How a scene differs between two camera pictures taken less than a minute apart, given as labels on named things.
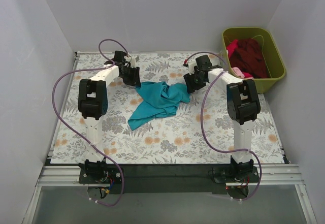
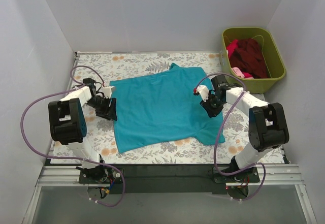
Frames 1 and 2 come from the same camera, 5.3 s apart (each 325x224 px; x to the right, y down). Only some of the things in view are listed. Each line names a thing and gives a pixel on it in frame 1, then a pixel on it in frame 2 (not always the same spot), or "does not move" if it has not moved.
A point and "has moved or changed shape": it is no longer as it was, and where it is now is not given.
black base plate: [168, 179] does not move
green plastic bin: [275, 66] does not move
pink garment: [230, 46] does not move
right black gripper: [192, 79] -> [211, 108]
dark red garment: [248, 56] does not move
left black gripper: [129, 74] -> [108, 107]
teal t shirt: [158, 99] has moved or changed shape
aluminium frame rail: [68, 176] does not move
